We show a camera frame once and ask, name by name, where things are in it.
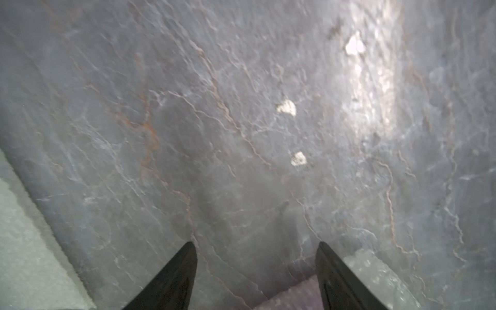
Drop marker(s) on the single bubble wrap sheet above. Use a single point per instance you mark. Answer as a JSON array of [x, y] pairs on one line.
[[376, 275]]

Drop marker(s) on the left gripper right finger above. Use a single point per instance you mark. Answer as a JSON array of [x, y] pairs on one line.
[[339, 287]]

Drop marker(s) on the bubble wrap sheet stack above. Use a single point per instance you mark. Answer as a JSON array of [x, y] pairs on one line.
[[35, 272]]

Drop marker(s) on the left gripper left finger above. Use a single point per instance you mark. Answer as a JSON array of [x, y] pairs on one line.
[[172, 287]]

